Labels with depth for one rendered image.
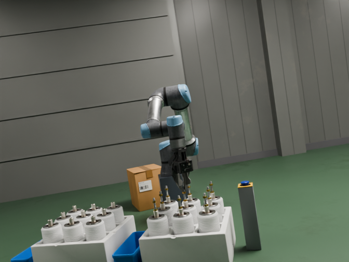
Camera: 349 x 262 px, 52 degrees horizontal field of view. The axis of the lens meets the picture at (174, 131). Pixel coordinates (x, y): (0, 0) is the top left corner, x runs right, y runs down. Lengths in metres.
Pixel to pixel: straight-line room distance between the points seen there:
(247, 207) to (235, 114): 2.65
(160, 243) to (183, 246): 0.10
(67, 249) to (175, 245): 0.52
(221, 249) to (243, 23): 3.31
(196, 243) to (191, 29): 3.13
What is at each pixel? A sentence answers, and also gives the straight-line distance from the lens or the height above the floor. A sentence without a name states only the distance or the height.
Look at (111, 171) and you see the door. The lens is 4.20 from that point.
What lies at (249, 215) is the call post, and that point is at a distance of 1.81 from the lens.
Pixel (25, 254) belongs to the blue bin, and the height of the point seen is 0.10.
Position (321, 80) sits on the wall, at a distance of 4.77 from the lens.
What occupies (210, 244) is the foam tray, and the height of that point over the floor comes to 0.14.
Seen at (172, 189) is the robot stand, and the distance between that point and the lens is 2.38.
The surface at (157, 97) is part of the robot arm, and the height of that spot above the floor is 0.81.
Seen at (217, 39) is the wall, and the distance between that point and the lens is 4.39.
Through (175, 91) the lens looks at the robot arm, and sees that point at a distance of 2.11.
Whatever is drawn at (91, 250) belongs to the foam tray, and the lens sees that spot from 1.79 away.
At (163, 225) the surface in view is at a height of 0.22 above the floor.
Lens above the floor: 0.72
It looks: 3 degrees down
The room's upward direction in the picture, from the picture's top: 9 degrees counter-clockwise
